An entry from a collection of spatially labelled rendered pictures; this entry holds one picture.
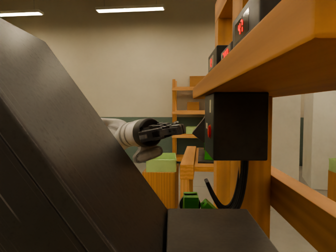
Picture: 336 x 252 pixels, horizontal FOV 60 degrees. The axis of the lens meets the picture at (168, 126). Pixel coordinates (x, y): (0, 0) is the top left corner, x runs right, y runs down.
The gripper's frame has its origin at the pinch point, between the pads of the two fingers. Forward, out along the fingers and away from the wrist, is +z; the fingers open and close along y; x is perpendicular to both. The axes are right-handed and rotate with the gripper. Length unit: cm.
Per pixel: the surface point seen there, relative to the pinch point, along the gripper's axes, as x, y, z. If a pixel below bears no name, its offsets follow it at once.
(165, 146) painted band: 112, 411, -584
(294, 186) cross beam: 20.5, 21.3, 12.6
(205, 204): 29.9, 20.7, -20.7
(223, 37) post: -27, 60, -30
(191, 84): -31, 459, -479
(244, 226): 19.7, -1.6, 15.1
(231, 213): 19.6, 2.0, 8.8
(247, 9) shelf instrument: -16.7, -4.8, 27.3
